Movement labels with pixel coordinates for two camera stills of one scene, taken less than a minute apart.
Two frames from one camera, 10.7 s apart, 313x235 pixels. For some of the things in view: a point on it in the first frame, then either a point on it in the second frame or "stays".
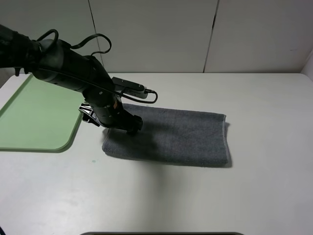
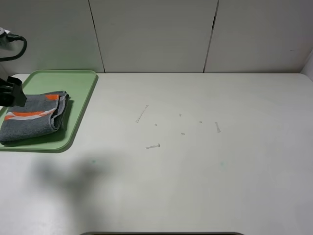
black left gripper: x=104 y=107 to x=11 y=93
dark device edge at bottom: x=161 y=233 stays
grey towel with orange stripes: x=172 y=135 to x=42 y=114
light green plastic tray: x=40 y=116 stays
